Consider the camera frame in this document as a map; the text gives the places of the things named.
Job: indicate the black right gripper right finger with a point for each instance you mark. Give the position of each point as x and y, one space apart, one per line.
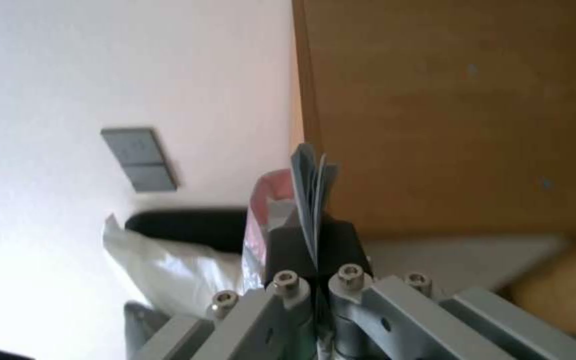
353 258

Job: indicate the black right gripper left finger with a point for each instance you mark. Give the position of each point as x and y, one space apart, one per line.
288 258

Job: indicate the red transparent plastic bag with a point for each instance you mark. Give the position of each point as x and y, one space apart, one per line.
263 217

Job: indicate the black trash can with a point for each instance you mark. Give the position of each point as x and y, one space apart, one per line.
188 228

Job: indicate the white plastic bag liner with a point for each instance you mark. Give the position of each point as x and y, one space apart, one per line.
178 270

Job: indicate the grey wall switch plate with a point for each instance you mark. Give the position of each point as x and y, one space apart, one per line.
139 159

